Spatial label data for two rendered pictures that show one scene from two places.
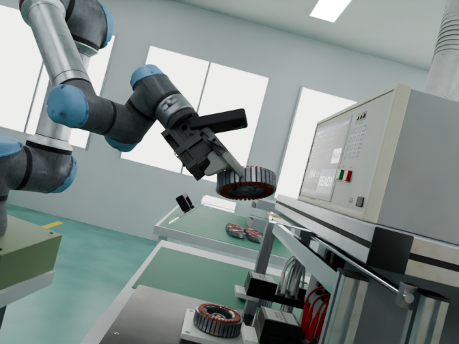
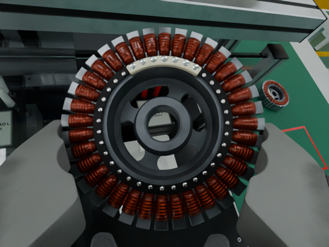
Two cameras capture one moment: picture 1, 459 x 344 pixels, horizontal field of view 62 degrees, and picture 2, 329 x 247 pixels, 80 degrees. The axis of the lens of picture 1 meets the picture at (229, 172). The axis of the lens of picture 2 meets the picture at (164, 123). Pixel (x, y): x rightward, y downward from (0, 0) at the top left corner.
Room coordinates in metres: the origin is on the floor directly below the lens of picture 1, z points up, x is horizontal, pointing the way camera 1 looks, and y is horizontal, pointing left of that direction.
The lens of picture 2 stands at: (0.77, 0.01, 1.23)
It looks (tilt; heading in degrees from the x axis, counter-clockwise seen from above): 59 degrees down; 225
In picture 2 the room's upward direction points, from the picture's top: 35 degrees clockwise
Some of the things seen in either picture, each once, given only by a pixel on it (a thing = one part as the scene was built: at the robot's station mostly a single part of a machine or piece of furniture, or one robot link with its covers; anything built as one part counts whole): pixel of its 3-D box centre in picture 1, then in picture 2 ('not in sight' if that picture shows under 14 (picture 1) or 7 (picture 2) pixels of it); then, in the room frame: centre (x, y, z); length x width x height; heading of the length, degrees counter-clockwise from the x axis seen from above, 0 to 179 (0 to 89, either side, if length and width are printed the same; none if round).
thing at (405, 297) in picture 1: (332, 248); not in sight; (0.78, -0.24, 1.04); 0.62 x 0.02 x 0.03; 2
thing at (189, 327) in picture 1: (215, 330); not in sight; (0.89, -0.06, 0.78); 0.15 x 0.15 x 0.01; 2
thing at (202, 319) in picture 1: (218, 319); not in sight; (0.89, -0.06, 0.80); 0.11 x 0.11 x 0.04
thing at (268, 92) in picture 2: not in sight; (272, 94); (0.14, -0.26, 0.77); 0.11 x 0.11 x 0.04
